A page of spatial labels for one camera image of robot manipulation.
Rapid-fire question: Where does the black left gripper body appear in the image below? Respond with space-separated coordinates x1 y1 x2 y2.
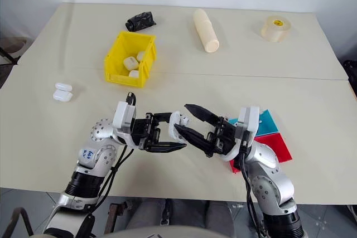
130 112 162 151

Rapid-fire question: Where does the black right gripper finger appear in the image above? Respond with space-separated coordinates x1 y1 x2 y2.
173 123 216 159
184 104 224 124

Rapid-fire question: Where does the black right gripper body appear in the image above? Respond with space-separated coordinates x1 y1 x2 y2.
206 116 241 157

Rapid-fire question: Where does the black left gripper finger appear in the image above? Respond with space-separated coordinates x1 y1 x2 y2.
144 141 187 154
152 111 179 124

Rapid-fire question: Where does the yellow plastic bin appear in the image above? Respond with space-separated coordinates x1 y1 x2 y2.
104 31 157 89

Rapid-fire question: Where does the teal flat box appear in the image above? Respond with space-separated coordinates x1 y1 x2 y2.
228 108 281 136

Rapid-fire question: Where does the cream cylinder roll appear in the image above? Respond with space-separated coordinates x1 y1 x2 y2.
192 8 220 54

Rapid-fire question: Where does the crumpled black bag roll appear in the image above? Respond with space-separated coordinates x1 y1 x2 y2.
124 11 158 31

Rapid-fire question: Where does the clear tape roll yellow core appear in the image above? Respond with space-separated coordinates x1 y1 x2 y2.
260 15 293 42

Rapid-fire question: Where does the black curved tube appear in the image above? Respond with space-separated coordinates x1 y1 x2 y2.
0 206 35 238

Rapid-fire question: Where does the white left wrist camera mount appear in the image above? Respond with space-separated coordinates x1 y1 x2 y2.
112 100 138 139

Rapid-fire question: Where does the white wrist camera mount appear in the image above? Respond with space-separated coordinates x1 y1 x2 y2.
223 105 260 162
112 100 138 139

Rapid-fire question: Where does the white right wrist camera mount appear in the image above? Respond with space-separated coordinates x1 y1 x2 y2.
223 105 260 162

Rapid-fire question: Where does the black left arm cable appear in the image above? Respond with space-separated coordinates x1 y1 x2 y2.
89 91 138 222

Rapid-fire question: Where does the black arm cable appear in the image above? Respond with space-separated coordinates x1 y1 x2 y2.
238 130 266 238
89 91 138 222

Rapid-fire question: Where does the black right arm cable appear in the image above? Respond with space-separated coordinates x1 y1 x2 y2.
238 130 266 238

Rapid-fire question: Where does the rusty brown metal bracket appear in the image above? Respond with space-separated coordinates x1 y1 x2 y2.
108 202 126 234

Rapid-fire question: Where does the dark object at wall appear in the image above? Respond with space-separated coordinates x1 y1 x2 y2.
341 59 357 90

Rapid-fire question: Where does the dark chair frame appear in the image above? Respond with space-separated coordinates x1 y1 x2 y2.
0 36 29 66

